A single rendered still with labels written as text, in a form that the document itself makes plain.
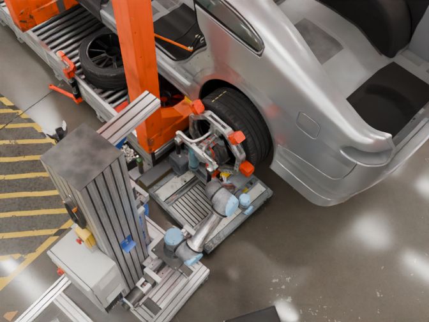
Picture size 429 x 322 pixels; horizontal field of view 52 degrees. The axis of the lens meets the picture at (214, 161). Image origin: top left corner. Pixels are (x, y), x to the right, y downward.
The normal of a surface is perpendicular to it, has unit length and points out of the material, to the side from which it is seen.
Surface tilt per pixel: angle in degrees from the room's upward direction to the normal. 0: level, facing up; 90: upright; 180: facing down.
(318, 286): 0
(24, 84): 0
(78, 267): 0
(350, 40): 22
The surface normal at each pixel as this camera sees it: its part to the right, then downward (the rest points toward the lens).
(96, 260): 0.05, -0.52
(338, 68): 0.30, -0.25
